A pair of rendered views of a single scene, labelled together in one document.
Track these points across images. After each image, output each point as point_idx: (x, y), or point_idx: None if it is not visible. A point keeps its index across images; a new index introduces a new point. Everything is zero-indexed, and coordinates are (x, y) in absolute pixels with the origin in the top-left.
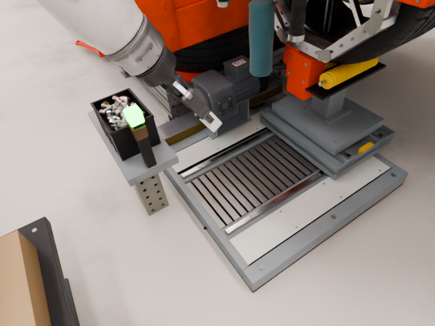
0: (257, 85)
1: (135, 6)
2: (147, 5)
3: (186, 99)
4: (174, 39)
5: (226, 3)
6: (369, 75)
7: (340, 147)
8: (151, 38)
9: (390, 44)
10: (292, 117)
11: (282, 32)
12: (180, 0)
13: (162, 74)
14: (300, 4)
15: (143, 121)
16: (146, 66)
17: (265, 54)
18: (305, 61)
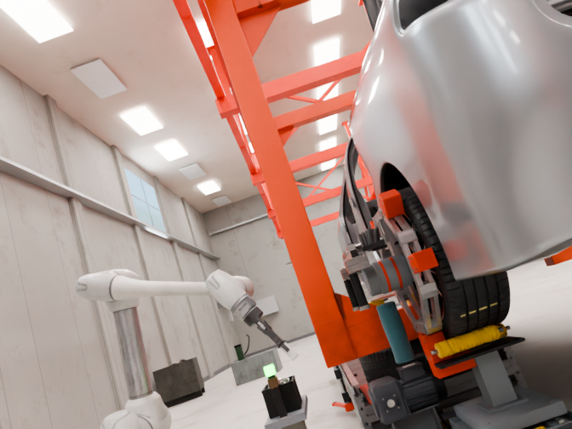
0: (431, 386)
1: (241, 290)
2: (323, 325)
3: (260, 328)
4: (347, 349)
5: (357, 308)
6: (502, 347)
7: (492, 427)
8: (246, 301)
9: (451, 305)
10: (463, 413)
11: (413, 324)
12: (351, 321)
13: (252, 317)
14: (355, 288)
15: (273, 373)
16: (243, 312)
17: (397, 341)
18: (423, 339)
